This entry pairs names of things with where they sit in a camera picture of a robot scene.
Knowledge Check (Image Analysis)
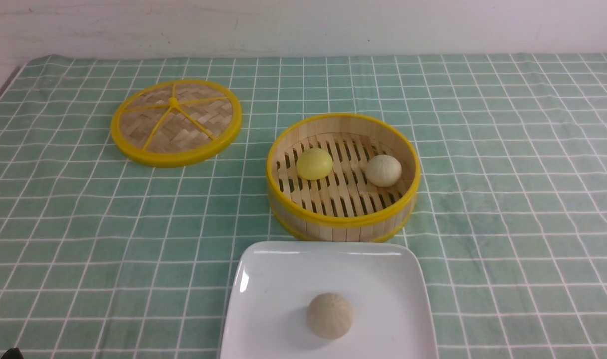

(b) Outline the yellow steamed bun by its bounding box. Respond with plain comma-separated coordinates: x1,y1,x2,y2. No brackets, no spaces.
296,148,333,181

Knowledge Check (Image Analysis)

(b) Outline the white steamed bun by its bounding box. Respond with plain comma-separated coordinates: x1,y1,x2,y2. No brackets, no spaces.
364,154,402,188

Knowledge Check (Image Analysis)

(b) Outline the white square plate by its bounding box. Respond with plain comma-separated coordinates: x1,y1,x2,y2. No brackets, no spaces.
219,241,439,359

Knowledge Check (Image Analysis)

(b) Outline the beige steamed bun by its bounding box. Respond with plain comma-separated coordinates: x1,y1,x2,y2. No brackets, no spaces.
306,293,354,340

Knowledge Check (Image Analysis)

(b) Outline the yellow bamboo steamer basket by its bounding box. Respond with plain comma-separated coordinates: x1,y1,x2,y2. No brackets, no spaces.
266,112,421,242

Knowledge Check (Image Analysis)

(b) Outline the yellow bamboo steamer lid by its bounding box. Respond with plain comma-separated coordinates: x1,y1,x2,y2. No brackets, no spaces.
110,79,243,168

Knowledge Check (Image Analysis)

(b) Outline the green checkered tablecloth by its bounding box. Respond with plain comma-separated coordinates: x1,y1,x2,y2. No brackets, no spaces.
0,54,607,359

